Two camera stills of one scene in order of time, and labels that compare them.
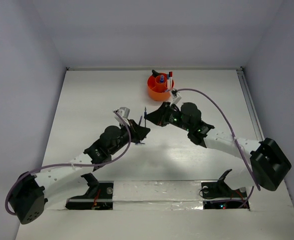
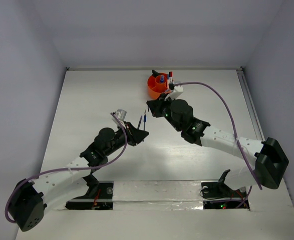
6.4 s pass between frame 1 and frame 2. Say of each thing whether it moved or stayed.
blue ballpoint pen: stayed
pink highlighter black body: stayed
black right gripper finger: moved
